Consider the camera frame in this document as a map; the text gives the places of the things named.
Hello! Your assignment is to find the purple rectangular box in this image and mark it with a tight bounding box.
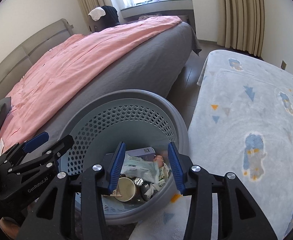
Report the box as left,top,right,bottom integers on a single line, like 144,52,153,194
126,147,156,161

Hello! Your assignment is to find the red white paper cup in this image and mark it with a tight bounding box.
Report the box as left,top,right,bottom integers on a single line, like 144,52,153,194
115,177,139,202

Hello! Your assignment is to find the pink pig toy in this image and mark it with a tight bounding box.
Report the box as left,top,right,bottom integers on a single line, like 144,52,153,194
153,155,164,168

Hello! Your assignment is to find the light green plastic wrapper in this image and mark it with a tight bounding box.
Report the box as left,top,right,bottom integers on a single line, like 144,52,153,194
121,154,159,183

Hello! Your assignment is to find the wall socket plate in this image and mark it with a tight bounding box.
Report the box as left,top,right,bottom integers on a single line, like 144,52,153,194
281,60,287,70

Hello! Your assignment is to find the chair with dark clothes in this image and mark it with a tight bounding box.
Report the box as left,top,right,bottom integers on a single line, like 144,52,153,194
88,5,121,33

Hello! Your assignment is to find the white cloth on chair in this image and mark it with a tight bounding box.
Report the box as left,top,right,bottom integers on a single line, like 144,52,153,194
88,7,106,21

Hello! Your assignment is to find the light blue patterned blanket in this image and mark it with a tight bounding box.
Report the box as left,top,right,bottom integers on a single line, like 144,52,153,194
129,49,293,240

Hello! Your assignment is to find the grey headboard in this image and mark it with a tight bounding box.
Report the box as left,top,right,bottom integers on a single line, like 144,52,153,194
0,18,73,100

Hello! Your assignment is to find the right beige curtain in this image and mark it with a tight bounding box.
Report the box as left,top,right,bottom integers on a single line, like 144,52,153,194
217,0,265,57

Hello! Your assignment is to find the pink bed cover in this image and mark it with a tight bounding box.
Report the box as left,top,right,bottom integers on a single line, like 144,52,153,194
0,16,182,150

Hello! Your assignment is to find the grey perforated trash basket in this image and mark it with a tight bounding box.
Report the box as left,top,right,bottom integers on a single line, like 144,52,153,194
60,89,189,225

